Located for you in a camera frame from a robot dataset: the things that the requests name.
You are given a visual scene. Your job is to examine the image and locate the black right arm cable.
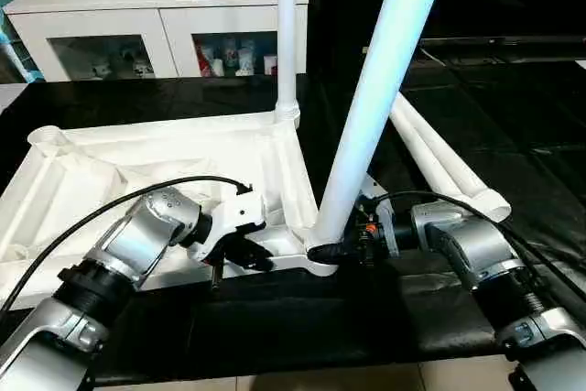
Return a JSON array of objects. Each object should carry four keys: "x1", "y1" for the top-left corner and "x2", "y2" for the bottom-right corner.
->
[{"x1": 370, "y1": 190, "x2": 586, "y2": 319}]

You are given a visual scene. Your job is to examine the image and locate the white glass-door cabinet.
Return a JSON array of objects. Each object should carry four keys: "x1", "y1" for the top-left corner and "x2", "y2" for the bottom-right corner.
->
[{"x1": 3, "y1": 0, "x2": 309, "y2": 82}]

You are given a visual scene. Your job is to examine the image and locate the red bottle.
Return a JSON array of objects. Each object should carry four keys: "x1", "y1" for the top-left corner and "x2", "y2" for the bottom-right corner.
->
[{"x1": 196, "y1": 43, "x2": 211, "y2": 78}]

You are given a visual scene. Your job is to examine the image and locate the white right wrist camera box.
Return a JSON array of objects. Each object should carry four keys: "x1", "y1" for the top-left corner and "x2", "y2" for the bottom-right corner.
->
[{"x1": 361, "y1": 174, "x2": 396, "y2": 220}]

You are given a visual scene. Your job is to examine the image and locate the white plastic table leg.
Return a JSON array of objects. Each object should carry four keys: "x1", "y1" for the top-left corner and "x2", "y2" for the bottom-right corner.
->
[
  {"x1": 388, "y1": 109, "x2": 470, "y2": 201},
  {"x1": 274, "y1": 0, "x2": 302, "y2": 132},
  {"x1": 306, "y1": 0, "x2": 455, "y2": 275},
  {"x1": 396, "y1": 92, "x2": 513, "y2": 223}
]

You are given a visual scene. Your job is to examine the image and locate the black work mat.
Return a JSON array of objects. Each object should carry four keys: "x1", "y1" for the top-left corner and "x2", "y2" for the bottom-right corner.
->
[{"x1": 0, "y1": 54, "x2": 586, "y2": 383}]

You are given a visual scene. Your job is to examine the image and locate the teal plastic object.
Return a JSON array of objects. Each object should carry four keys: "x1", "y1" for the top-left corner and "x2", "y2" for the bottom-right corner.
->
[{"x1": 0, "y1": 27, "x2": 38, "y2": 82}]

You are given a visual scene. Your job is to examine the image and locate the dark metal rail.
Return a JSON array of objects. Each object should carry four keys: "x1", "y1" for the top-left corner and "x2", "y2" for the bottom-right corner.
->
[{"x1": 421, "y1": 36, "x2": 586, "y2": 48}]

